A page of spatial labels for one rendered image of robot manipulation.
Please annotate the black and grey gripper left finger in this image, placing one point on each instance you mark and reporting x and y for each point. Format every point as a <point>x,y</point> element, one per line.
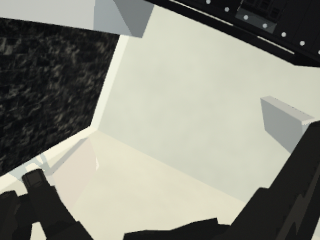
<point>68,177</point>

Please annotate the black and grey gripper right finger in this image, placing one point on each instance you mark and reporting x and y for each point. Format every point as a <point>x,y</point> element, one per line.
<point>290,208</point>

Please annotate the black server rack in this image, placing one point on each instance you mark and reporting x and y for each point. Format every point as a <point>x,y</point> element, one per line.
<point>298,29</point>

